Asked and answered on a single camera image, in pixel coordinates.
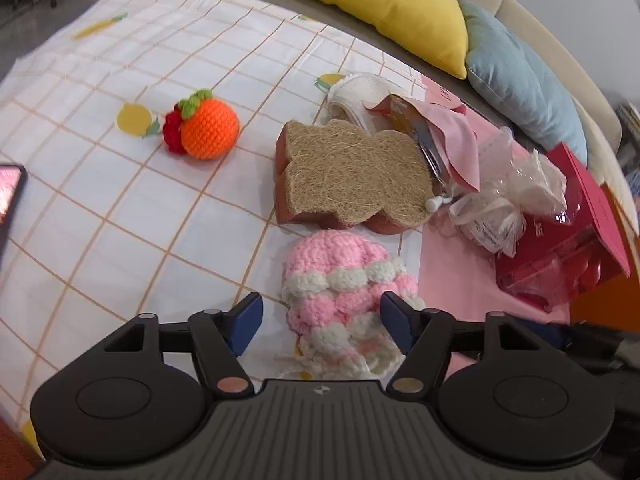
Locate pink white crochet hat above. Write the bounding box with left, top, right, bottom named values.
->
left=281, top=230, right=424, bottom=380

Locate orange crochet fruit toy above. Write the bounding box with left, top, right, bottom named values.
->
left=162, top=89, right=240, bottom=160

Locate brown bear-shaped sponge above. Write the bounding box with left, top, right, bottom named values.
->
left=274, top=119, right=435, bottom=235

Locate orange cardboard box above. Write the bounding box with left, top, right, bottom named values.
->
left=570, top=183, right=640, bottom=334

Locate red lidded candy box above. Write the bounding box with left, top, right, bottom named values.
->
left=496, top=143, right=631, bottom=312

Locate pink table mat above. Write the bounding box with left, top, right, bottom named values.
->
left=398, top=76, right=568, bottom=324

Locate smartphone with pink screen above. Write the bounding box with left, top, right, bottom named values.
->
left=0, top=164, right=28, bottom=244

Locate pink cloth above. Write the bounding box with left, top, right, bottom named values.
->
left=362, top=93, right=480, bottom=193

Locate checked lemon tablecloth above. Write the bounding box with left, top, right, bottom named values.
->
left=1, top=0, right=426, bottom=425

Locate blue pillow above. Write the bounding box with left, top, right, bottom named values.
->
left=458, top=0, right=588, bottom=164

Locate beige sofa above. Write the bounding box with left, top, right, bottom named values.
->
left=94, top=0, right=640, bottom=236

